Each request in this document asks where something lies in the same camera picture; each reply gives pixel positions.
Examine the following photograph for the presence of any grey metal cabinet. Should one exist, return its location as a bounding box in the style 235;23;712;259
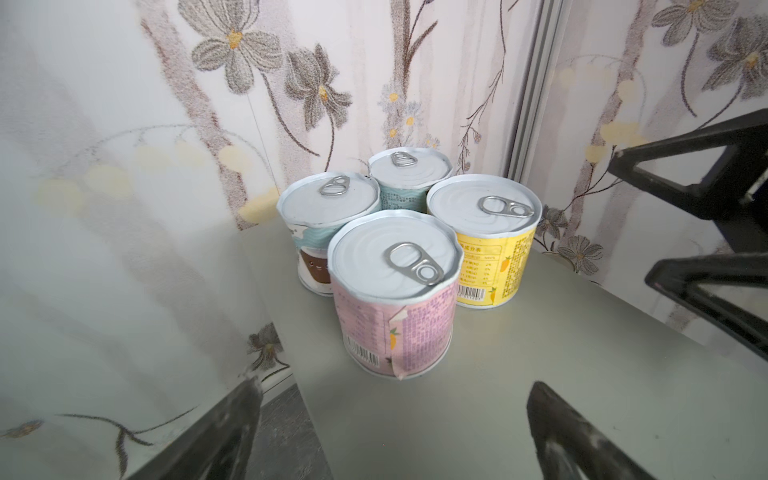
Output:
239;220;767;479

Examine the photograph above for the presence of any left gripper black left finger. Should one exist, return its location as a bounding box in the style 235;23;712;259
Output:
131;378;263;480

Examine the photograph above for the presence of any teal coconut can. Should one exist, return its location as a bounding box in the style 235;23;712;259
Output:
368;147;454;213
276;172;381;296

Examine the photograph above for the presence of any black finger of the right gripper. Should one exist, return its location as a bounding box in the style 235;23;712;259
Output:
645;252;767;360
608;109;767;252

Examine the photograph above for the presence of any yellow label can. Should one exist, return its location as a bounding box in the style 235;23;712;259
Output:
427;174;543;309

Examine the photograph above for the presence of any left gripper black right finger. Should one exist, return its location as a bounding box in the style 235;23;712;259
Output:
526;381;653;480

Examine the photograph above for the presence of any pink can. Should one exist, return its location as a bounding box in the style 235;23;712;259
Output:
328;210;464;380

